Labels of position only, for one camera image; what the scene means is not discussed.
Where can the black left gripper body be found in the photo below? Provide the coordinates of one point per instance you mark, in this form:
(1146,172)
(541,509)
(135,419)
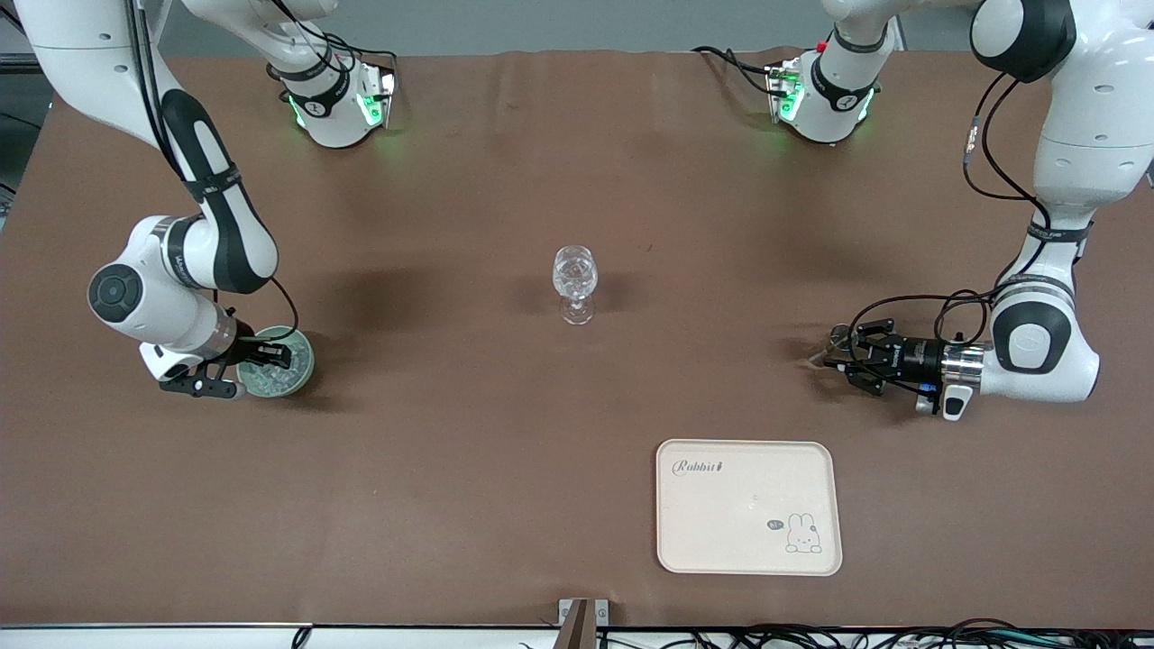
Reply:
(915,352)

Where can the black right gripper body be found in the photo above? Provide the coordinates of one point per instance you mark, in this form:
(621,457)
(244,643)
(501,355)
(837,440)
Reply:
(245,350)

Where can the small metal jigger cup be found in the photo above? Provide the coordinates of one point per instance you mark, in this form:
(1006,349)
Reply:
(840,335)

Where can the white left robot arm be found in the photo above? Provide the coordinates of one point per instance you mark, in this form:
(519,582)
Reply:
(1091,135)

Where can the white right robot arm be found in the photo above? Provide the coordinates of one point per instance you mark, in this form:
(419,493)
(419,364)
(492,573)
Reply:
(225,234)

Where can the pile of clear ice cubes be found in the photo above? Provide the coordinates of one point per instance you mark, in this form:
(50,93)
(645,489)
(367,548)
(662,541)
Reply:
(272,382)

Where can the clear wine glass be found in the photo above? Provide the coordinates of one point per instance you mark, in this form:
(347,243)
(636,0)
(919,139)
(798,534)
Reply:
(575,275)

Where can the green ceramic bowl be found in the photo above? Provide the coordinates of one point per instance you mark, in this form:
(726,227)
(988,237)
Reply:
(305,374)

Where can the beige rabbit print tray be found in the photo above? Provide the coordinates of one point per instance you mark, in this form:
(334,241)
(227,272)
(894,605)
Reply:
(739,523)

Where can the brown table cover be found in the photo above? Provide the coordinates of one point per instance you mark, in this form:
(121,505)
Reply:
(505,451)

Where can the white table edge rail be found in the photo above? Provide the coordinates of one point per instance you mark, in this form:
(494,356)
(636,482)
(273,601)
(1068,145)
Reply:
(180,638)

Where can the aluminium frame profile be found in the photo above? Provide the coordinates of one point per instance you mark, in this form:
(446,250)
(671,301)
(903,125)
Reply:
(18,61)

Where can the metal table bracket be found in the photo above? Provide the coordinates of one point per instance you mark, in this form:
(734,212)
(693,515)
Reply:
(581,622)

